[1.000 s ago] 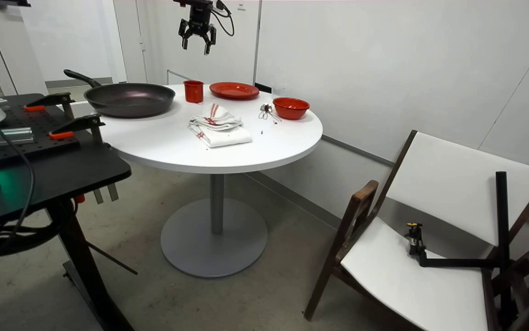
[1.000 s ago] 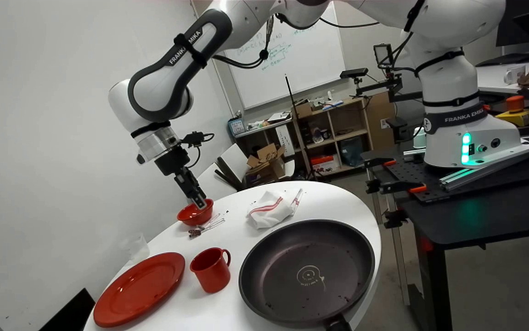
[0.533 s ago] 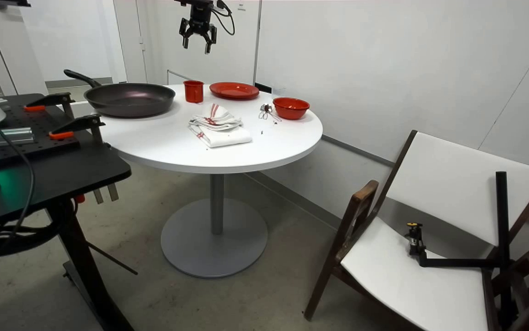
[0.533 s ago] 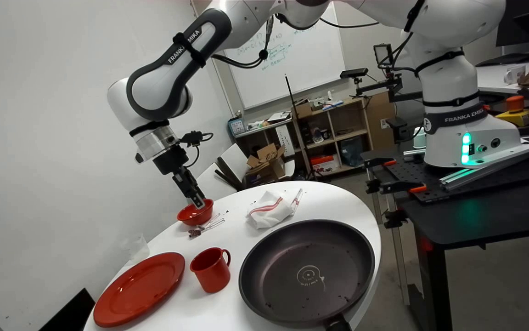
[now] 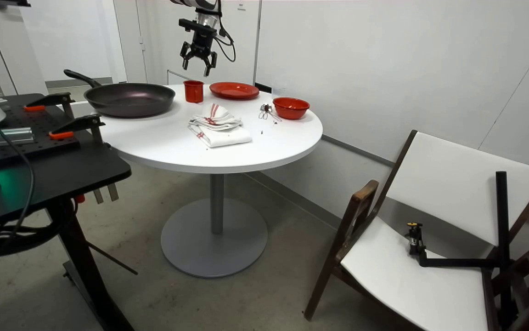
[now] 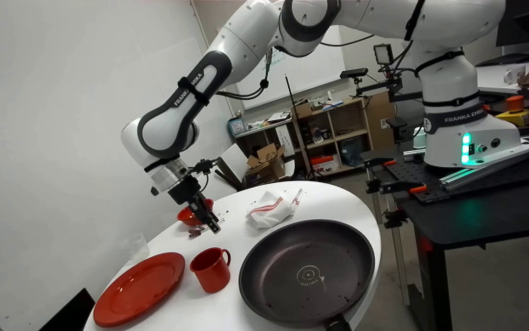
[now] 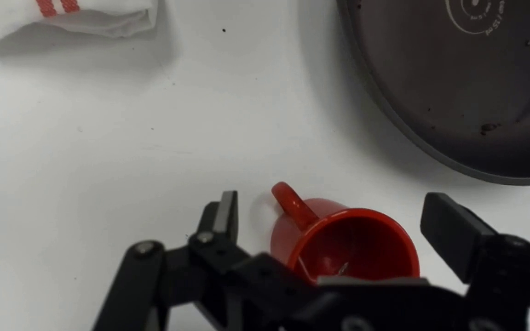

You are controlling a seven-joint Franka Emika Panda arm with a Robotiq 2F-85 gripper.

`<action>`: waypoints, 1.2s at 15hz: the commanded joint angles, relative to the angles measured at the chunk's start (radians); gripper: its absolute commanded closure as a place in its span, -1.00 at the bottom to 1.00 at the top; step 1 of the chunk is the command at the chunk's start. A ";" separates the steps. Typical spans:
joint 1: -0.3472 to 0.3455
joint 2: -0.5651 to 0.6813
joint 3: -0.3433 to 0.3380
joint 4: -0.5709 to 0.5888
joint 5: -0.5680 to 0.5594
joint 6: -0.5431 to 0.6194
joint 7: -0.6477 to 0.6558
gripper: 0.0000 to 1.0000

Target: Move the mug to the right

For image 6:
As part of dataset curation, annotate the small dark side desk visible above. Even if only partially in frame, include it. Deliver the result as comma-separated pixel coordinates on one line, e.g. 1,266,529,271
232,115,297,161

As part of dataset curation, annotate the white red-striped cloth towel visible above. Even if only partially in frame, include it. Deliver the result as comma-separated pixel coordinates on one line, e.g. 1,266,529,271
243,189,297,231

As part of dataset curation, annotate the red emergency stop button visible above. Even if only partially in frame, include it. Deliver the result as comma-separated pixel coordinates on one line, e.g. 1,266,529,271
502,93,526,113

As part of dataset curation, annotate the white wooden-framed folding chair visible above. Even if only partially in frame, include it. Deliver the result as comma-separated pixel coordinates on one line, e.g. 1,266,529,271
205,141,251,202

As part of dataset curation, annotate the black frying pan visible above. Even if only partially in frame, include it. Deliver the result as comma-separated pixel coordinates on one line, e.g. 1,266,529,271
236,218,378,331

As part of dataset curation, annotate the black panel object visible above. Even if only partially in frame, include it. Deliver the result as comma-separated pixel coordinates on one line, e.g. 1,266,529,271
38,286,96,331

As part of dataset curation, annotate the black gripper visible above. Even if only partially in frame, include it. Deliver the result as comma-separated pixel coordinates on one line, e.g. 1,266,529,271
166,172,221,235

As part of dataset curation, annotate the red mug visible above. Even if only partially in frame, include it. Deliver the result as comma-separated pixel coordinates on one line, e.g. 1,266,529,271
188,246,232,295

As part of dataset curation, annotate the black monitor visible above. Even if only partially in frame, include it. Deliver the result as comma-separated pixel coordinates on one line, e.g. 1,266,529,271
493,0,529,60

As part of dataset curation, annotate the open cardboard box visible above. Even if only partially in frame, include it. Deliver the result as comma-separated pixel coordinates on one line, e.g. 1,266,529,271
243,141,288,183

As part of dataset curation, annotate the red plate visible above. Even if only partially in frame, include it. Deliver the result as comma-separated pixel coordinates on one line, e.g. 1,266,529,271
91,249,186,328

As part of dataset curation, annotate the aluminium rail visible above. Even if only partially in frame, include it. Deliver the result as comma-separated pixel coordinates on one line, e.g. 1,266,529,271
436,135,529,189

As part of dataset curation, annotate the black robot desk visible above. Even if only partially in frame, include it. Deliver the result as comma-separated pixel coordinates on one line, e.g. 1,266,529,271
361,143,529,331

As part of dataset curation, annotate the brown cardboard panel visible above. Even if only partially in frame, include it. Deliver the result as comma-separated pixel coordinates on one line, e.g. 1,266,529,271
363,89,400,152

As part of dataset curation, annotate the black camera light stand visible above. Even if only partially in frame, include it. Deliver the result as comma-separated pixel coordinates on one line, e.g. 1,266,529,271
337,42,407,102

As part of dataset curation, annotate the red storage box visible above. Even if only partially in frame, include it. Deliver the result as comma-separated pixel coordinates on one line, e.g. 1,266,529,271
308,154,339,176

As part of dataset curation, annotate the whiteboard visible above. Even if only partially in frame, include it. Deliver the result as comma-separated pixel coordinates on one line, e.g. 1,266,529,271
232,23,346,111

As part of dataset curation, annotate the black orange-handled clamp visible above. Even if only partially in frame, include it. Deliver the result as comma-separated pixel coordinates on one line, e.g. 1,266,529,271
379,181,429,229
363,154,401,194

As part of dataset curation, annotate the wooden shelf unit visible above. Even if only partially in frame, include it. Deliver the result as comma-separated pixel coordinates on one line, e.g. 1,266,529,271
289,95,376,180

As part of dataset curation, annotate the black metal stand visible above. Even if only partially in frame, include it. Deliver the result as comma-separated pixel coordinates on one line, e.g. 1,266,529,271
214,156,245,192

